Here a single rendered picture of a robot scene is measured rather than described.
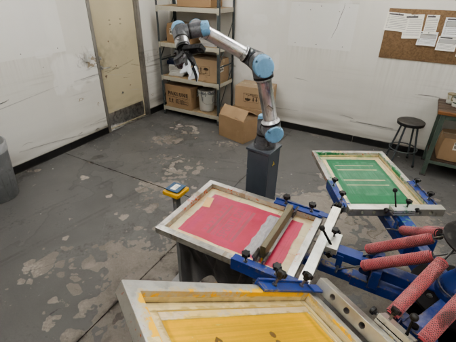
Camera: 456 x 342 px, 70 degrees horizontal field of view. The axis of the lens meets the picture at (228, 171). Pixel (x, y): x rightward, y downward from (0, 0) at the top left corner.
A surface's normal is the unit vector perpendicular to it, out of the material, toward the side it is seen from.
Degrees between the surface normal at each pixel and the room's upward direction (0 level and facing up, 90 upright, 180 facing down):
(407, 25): 86
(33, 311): 0
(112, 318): 0
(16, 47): 90
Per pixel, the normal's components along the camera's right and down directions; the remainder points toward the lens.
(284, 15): -0.49, 0.43
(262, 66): 0.15, 0.38
